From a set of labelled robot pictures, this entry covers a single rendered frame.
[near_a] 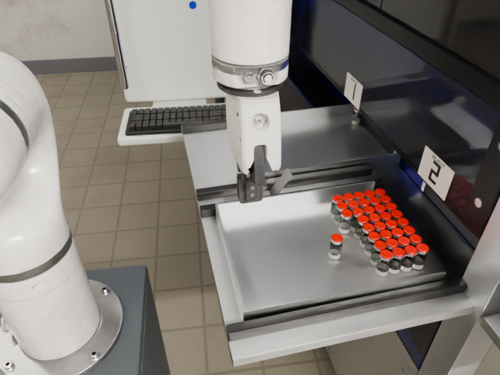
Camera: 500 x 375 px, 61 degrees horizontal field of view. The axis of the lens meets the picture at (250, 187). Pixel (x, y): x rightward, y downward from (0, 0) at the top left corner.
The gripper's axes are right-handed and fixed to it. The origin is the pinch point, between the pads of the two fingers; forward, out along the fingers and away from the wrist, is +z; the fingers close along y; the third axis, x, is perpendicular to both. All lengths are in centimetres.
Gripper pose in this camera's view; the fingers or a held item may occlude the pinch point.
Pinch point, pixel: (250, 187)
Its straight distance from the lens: 57.0
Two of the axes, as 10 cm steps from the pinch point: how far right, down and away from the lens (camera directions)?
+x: -9.7, 1.4, -1.8
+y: -2.3, -6.0, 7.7
